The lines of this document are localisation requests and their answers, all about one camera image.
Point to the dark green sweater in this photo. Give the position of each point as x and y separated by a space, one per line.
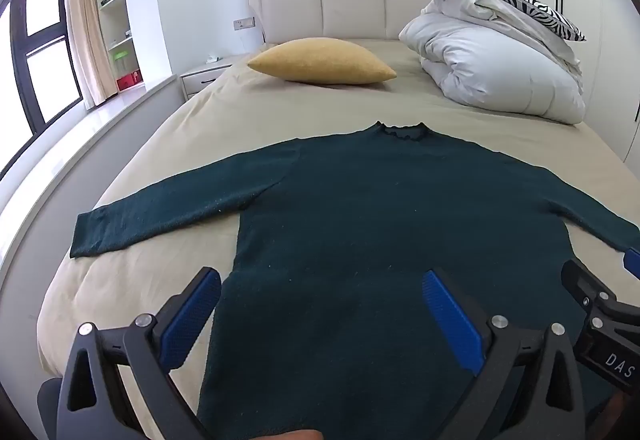
360 220

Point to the beige curtain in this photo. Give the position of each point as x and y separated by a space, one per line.
87 19

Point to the white nightstand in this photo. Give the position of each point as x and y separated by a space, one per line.
205 74

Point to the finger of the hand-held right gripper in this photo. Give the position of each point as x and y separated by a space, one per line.
582 281
632 262

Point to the beige bed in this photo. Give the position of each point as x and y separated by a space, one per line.
165 144

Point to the white duvet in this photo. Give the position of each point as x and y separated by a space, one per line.
500 69

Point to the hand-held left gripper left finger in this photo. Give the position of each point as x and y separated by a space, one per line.
192 315

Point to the beige padded headboard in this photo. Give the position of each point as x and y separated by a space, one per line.
350 4

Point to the wall socket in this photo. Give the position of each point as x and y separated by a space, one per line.
244 23

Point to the yellow pillow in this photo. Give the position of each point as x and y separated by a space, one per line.
320 62

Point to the green shelf item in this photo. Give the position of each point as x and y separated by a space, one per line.
121 55

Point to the white window ledge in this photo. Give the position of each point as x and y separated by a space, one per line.
75 144

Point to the black framed window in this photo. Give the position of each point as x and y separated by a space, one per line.
40 44

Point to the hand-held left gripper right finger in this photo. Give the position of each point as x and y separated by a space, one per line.
452 320

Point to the white wall shelf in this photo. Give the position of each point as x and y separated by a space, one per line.
117 24

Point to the red box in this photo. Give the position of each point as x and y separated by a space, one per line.
127 81

